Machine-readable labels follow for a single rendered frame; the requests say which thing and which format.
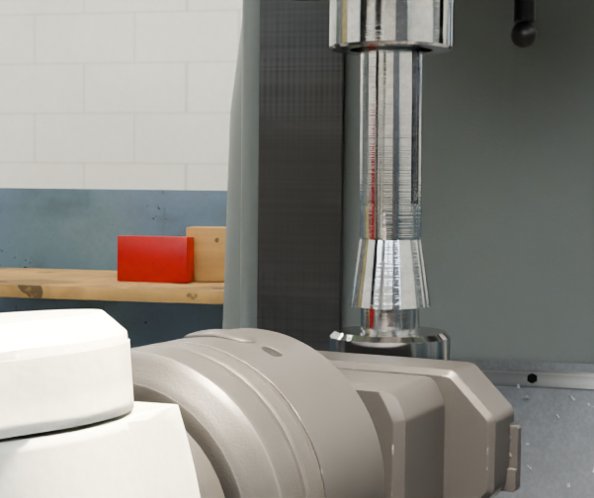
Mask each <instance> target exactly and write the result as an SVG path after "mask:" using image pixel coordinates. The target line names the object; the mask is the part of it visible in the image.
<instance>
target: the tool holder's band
mask: <svg viewBox="0 0 594 498"><path fill-rule="evenodd" d="M330 352H341V353H355V354H368V355H381V356H394V357H406V358H420V359H433V360H447V359H449V358H450V356H451V336H450V335H449V334H448V333H447V332H446V331H445V330H442V329H438V328H432V327H424V326H420V329H419V330H417V332H414V333H406V334H378V333H369V332H364V331H363V330H362V329H361V326H349V327H342V328H338V329H336V330H334V331H333V332H332V333H331V334H330Z"/></svg>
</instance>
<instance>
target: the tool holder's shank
mask: <svg viewBox="0 0 594 498"><path fill-rule="evenodd" d="M422 89H423V47H418V46H400V45H381V46H363V47H361V70H360V204H362V205H361V206H360V237H362V238H361V239H360V240H359V247H358V253H357V260H356V266H355V273H354V279H353V285H352V291H351V298H350V304H349V305H350V306H354V307H361V329H362V330H363V331H364V332H369V333H378V334H406V333H414V332H417V330H419V329H420V308H424V307H429V306H431V301H430V294H429V288H428V281H427V274H426V267H425V260H424V253H423V246H422V239H419V237H422V206H421V205H420V204H422Z"/></svg>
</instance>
